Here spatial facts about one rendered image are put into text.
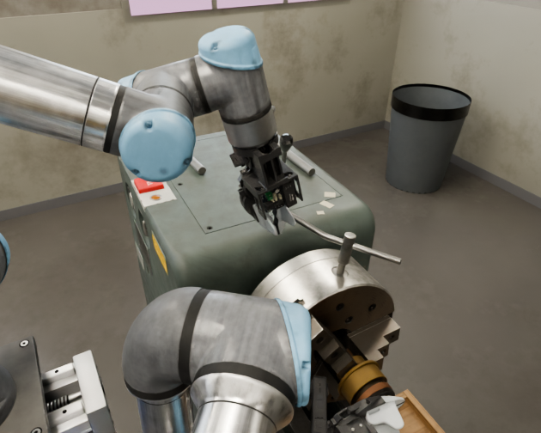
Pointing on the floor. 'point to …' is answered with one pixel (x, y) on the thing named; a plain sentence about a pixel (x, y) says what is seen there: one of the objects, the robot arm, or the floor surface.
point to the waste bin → (423, 135)
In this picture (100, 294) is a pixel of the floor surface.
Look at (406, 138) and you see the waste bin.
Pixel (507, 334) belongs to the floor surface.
